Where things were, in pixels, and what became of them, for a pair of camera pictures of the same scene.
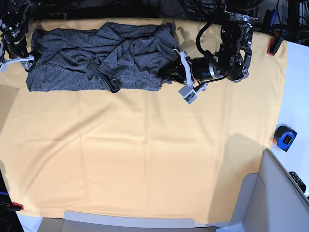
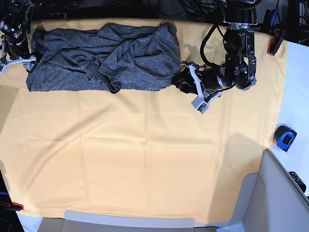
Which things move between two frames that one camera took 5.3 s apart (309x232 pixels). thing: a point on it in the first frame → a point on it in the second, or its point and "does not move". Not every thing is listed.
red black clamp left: [14, 206] does not move
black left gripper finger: [174, 68] → [184, 78]
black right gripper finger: [177, 77] → [188, 87]
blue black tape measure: [284, 137] does not move
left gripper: [16, 46] does not move
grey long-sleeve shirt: [114, 57] does not move
